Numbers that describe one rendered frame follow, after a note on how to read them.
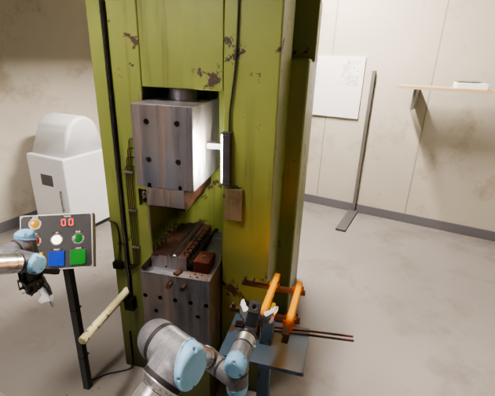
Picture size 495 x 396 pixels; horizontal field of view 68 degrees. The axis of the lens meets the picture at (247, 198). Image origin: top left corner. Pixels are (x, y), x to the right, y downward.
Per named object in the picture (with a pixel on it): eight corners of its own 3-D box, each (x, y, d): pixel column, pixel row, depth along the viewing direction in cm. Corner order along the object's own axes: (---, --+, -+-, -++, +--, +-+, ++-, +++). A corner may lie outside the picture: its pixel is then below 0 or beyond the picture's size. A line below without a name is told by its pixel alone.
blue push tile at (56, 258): (64, 265, 182) (64, 250, 183) (48, 266, 180) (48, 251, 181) (65, 265, 183) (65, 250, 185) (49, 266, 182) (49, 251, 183)
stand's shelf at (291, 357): (302, 376, 162) (303, 373, 162) (218, 357, 171) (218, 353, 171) (309, 331, 189) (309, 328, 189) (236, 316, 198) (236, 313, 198)
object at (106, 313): (86, 346, 183) (86, 338, 181) (78, 344, 184) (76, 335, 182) (131, 295, 223) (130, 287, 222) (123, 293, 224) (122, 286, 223)
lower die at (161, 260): (186, 271, 192) (186, 257, 189) (151, 265, 196) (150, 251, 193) (210, 236, 230) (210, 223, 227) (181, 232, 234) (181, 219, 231)
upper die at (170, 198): (185, 209, 179) (184, 191, 176) (147, 204, 183) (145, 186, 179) (210, 182, 217) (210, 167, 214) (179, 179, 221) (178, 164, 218)
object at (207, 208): (236, 234, 233) (240, 86, 200) (176, 226, 241) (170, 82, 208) (240, 228, 242) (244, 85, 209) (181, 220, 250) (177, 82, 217)
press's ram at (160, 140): (210, 194, 173) (210, 108, 159) (136, 185, 180) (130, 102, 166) (232, 170, 211) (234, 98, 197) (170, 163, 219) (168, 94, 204)
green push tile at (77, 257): (86, 263, 184) (85, 249, 185) (70, 265, 182) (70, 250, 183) (86, 263, 185) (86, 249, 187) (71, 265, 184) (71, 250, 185)
